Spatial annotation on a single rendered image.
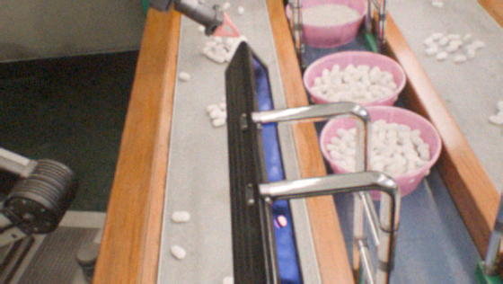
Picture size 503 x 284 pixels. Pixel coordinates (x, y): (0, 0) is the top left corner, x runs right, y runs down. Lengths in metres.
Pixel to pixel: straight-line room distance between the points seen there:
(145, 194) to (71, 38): 2.19
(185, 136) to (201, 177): 0.17
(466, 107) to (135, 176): 0.82
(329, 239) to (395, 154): 0.33
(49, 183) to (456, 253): 0.88
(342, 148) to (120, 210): 0.52
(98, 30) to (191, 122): 1.88
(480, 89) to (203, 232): 0.81
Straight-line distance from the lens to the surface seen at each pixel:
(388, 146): 1.32
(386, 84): 1.56
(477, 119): 1.44
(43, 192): 1.30
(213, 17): 1.62
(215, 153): 1.33
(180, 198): 1.23
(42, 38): 3.39
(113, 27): 3.24
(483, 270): 1.13
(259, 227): 0.62
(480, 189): 1.21
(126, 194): 1.24
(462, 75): 1.60
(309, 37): 1.84
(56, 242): 1.63
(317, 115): 0.78
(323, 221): 1.11
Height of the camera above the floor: 1.56
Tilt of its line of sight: 37 degrees down
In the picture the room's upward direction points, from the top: 7 degrees counter-clockwise
